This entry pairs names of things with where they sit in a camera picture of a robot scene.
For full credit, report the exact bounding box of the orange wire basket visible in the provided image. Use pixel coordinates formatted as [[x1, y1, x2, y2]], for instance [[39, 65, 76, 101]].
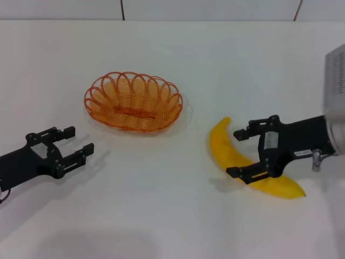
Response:
[[83, 71, 184, 133]]

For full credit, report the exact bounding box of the yellow banana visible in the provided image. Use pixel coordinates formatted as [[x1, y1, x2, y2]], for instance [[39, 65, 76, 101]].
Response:
[[209, 116, 307, 200]]

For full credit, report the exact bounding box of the metal connector plug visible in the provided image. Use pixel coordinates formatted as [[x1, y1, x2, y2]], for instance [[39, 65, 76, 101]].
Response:
[[312, 148, 325, 172]]

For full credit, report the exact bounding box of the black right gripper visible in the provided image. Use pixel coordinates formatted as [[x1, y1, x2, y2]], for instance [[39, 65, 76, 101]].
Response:
[[225, 115, 336, 186]]

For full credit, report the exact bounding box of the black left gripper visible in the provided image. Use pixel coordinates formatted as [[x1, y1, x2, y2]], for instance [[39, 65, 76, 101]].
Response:
[[0, 125, 95, 191]]

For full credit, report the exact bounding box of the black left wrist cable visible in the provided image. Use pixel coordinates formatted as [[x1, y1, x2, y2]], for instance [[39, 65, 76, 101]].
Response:
[[0, 188, 12, 203]]

